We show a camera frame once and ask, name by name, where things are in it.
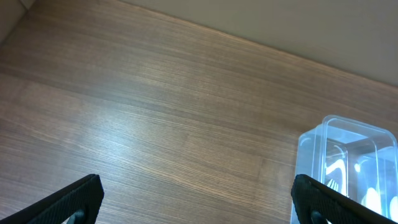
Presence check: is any left clear plastic container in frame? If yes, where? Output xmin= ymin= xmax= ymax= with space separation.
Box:
xmin=291 ymin=115 xmax=397 ymax=223

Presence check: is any white plastic spoon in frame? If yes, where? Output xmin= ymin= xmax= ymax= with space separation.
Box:
xmin=361 ymin=187 xmax=382 ymax=215
xmin=389 ymin=196 xmax=398 ymax=223

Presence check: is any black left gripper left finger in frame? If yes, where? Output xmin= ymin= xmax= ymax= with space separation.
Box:
xmin=1 ymin=174 xmax=104 ymax=224

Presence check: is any right clear plastic container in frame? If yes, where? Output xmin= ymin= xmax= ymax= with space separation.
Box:
xmin=354 ymin=147 xmax=397 ymax=220

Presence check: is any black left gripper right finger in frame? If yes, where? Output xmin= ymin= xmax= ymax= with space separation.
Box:
xmin=291 ymin=174 xmax=394 ymax=224

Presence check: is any clear plastic container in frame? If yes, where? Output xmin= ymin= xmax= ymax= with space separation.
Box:
xmin=291 ymin=115 xmax=397 ymax=223
xmin=354 ymin=147 xmax=397 ymax=220

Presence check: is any white plastic fork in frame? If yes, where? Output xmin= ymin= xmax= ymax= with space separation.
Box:
xmin=326 ymin=179 xmax=339 ymax=192

